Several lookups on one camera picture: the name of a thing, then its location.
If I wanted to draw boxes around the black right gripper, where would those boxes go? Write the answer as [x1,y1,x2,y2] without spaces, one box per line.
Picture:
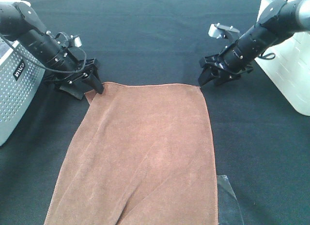
[198,54,253,86]

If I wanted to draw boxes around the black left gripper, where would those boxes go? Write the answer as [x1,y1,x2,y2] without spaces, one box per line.
[43,58,104,100]

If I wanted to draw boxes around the brown microfibre towel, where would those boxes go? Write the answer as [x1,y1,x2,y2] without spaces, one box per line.
[45,82,218,225]

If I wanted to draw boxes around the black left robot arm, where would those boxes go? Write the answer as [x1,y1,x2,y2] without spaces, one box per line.
[0,1,104,100]

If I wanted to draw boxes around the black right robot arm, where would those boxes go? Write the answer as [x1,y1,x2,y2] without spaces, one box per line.
[198,0,310,87]

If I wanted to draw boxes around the grey perforated laundry basket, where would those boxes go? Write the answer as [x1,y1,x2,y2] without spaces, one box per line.
[0,40,45,145]

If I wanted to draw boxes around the white woven storage bin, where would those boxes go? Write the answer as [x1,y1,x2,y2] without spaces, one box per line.
[251,0,310,117]

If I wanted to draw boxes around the black table cloth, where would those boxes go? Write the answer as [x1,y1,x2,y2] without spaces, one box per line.
[0,0,310,225]

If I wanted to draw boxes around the clear tape strip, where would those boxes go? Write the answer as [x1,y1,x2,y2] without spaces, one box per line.
[217,175,244,225]

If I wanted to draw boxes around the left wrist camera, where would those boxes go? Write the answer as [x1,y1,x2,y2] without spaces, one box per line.
[67,35,82,48]

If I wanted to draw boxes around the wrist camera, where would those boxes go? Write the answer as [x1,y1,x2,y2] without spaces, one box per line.
[67,35,82,48]
[208,23,240,40]

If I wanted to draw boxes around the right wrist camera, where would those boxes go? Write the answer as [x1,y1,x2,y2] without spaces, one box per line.
[208,23,240,40]

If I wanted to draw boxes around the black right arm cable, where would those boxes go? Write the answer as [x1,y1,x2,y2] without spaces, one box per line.
[258,0,295,60]

